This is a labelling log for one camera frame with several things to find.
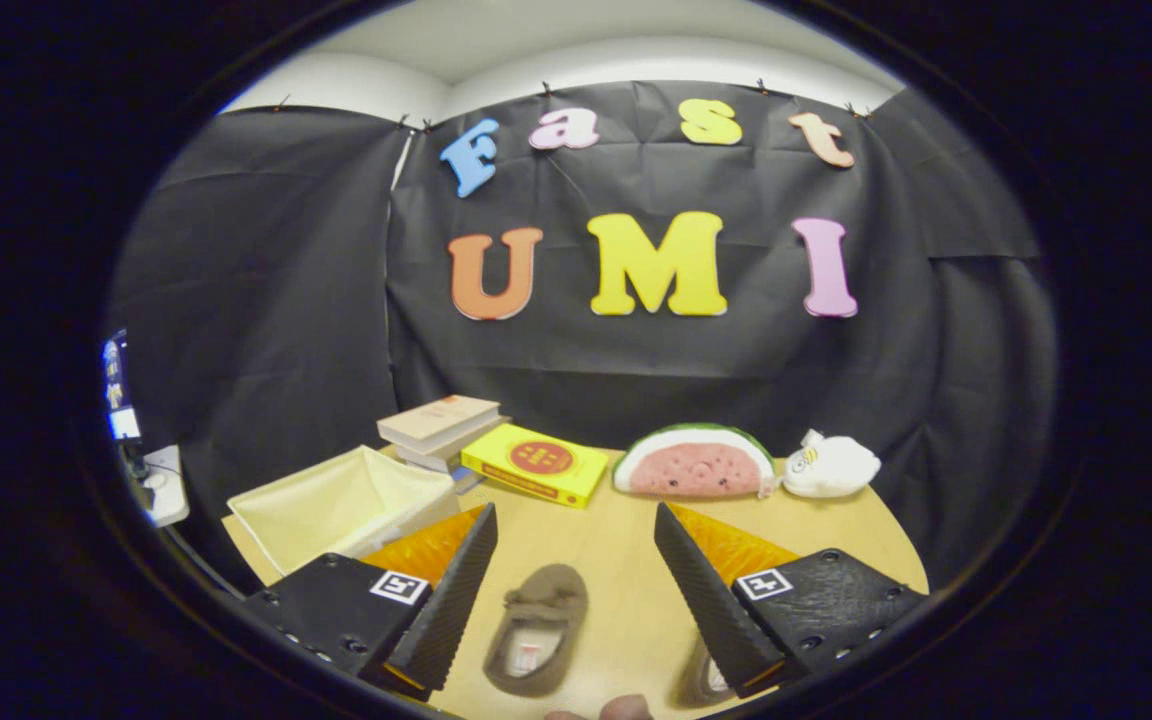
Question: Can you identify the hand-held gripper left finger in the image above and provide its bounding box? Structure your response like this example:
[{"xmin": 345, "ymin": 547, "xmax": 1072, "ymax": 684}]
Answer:
[{"xmin": 241, "ymin": 502, "xmax": 499, "ymax": 701}]

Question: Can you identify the computer monitor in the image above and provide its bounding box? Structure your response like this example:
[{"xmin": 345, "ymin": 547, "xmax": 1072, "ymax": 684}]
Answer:
[{"xmin": 101, "ymin": 328, "xmax": 144, "ymax": 443}]

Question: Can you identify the white plush toy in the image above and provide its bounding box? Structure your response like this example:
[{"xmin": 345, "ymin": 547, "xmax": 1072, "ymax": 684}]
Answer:
[{"xmin": 781, "ymin": 429, "xmax": 882, "ymax": 499}]

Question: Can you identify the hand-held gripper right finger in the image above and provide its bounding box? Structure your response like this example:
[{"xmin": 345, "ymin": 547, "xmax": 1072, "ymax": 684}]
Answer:
[{"xmin": 653, "ymin": 502, "xmax": 929, "ymax": 699}]

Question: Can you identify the beige fabric storage box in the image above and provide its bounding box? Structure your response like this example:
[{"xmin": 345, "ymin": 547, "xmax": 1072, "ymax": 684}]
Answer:
[{"xmin": 226, "ymin": 445, "xmax": 462, "ymax": 579}]

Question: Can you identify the black backdrop cloth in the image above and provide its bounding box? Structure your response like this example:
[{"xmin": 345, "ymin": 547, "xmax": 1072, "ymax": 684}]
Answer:
[{"xmin": 111, "ymin": 80, "xmax": 1057, "ymax": 591}]

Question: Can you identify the brown fuzzy shoe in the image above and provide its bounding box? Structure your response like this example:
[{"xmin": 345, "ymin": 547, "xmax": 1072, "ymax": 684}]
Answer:
[
  {"xmin": 676, "ymin": 635, "xmax": 737, "ymax": 709},
  {"xmin": 483, "ymin": 563, "xmax": 590, "ymax": 698}
]

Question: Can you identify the white device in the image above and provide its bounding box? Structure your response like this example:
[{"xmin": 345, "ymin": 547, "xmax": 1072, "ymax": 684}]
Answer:
[{"xmin": 141, "ymin": 445, "xmax": 191, "ymax": 528}]

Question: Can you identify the watermelon slice plush toy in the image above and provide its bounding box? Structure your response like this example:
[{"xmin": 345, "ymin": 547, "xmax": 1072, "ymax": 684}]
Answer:
[{"xmin": 612, "ymin": 422, "xmax": 777, "ymax": 499}]

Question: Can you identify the beige cover book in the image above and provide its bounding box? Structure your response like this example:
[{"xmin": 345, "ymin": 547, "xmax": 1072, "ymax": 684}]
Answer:
[{"xmin": 376, "ymin": 394, "xmax": 503, "ymax": 453}]

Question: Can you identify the yellow book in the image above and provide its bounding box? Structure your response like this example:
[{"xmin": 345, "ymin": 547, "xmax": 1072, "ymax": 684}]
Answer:
[{"xmin": 460, "ymin": 423, "xmax": 611, "ymax": 509}]

